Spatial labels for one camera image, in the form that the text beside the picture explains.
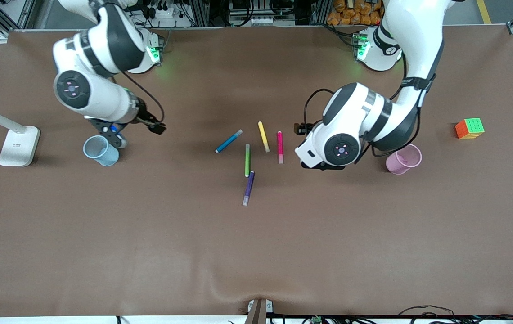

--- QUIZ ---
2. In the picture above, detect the blue marker pen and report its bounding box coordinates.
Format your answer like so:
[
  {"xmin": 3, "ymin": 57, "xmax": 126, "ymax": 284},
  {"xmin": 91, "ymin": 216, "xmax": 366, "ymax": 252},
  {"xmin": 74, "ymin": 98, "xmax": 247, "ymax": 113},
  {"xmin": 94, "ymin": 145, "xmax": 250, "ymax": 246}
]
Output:
[{"xmin": 215, "ymin": 129, "xmax": 243, "ymax": 154}]

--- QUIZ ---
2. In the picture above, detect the yellow marker pen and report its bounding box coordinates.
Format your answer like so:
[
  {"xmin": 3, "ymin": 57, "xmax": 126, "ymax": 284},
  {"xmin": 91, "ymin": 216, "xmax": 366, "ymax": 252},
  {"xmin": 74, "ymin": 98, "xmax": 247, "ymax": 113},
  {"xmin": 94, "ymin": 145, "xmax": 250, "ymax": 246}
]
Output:
[{"xmin": 258, "ymin": 121, "xmax": 270, "ymax": 153}]

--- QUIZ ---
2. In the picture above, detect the light blue mesh cup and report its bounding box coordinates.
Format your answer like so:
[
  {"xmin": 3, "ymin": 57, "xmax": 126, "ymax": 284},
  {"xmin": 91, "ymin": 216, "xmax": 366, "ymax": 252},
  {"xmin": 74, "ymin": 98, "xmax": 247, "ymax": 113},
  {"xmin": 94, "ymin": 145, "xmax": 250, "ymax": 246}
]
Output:
[{"xmin": 83, "ymin": 135, "xmax": 120, "ymax": 167}]

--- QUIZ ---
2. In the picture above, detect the purple marker pen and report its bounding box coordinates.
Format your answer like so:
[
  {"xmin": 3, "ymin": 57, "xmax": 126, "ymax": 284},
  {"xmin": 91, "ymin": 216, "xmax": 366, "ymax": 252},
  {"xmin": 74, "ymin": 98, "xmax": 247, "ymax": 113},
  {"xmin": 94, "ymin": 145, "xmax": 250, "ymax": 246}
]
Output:
[{"xmin": 242, "ymin": 171, "xmax": 256, "ymax": 207}]

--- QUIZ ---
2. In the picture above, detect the pink mesh cup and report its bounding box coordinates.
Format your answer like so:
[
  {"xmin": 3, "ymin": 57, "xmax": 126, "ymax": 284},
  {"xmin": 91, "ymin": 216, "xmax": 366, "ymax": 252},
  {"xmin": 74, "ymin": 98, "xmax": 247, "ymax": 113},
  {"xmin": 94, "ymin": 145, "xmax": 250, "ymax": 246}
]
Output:
[{"xmin": 386, "ymin": 143, "xmax": 423, "ymax": 175}]

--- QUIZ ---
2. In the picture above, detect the white adapter box with plugs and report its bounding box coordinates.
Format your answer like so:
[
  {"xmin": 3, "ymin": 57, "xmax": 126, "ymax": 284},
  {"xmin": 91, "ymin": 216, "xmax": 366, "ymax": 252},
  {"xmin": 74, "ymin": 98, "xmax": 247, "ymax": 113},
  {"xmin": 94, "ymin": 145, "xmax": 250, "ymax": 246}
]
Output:
[{"xmin": 146, "ymin": 4, "xmax": 177, "ymax": 21}]

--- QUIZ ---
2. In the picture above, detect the bag of orange items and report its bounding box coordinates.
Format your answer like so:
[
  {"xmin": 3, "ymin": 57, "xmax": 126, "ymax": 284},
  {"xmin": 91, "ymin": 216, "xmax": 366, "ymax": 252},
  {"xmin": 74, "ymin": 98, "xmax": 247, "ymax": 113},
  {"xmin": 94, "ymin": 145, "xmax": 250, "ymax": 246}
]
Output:
[{"xmin": 327, "ymin": 0, "xmax": 383, "ymax": 26}]

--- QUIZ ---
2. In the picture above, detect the white desk lamp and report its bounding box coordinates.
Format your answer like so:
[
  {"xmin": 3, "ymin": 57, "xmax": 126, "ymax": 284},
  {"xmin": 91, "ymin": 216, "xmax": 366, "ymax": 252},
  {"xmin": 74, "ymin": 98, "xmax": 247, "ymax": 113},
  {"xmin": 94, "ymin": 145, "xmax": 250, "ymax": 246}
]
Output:
[{"xmin": 0, "ymin": 101, "xmax": 41, "ymax": 167}]

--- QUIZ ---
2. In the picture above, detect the colourful puzzle cube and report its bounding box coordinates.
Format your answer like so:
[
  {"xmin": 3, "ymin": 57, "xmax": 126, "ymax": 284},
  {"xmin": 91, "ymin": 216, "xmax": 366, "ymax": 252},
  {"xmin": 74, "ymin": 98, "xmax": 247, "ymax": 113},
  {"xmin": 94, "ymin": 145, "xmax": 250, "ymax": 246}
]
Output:
[{"xmin": 454, "ymin": 118, "xmax": 485, "ymax": 140}]

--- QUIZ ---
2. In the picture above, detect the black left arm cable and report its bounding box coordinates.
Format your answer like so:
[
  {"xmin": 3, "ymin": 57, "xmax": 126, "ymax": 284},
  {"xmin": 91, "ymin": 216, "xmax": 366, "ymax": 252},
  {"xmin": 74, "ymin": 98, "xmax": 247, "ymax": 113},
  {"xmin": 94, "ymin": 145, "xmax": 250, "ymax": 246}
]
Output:
[{"xmin": 304, "ymin": 88, "xmax": 336, "ymax": 132}]

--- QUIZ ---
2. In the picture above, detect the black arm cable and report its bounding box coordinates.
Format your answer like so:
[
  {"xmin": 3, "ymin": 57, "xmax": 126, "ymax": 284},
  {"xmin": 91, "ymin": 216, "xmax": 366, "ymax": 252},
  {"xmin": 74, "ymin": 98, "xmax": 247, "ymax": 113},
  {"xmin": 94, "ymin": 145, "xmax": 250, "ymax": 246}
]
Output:
[
  {"xmin": 112, "ymin": 72, "xmax": 166, "ymax": 129},
  {"xmin": 304, "ymin": 88, "xmax": 336, "ymax": 132}
]

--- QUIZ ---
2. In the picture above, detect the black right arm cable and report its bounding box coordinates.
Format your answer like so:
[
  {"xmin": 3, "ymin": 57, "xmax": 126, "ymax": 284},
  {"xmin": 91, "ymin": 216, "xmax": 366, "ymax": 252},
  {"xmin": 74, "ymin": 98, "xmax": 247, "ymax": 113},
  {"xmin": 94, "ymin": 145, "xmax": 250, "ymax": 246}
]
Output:
[{"xmin": 112, "ymin": 72, "xmax": 166, "ymax": 129}]

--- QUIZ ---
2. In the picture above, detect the black looped cable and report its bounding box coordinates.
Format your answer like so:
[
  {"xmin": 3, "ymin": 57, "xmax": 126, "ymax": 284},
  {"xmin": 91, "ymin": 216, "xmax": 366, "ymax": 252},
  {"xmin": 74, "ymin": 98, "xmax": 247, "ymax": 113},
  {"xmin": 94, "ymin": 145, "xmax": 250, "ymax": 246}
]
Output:
[{"xmin": 398, "ymin": 305, "xmax": 456, "ymax": 318}]

